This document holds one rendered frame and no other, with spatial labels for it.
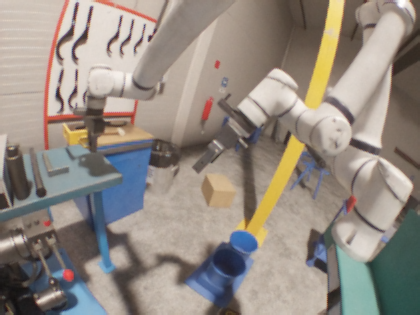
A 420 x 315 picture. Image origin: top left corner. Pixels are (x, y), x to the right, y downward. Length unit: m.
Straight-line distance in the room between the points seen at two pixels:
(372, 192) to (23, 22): 2.82
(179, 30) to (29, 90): 2.19
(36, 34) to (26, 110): 0.87
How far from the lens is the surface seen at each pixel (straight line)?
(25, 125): 2.53
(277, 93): 0.47
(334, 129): 0.37
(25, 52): 2.42
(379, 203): 0.57
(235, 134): 0.44
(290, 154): 1.89
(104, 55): 2.58
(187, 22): 0.38
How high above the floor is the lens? 1.52
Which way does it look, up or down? 21 degrees down
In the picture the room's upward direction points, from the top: 18 degrees clockwise
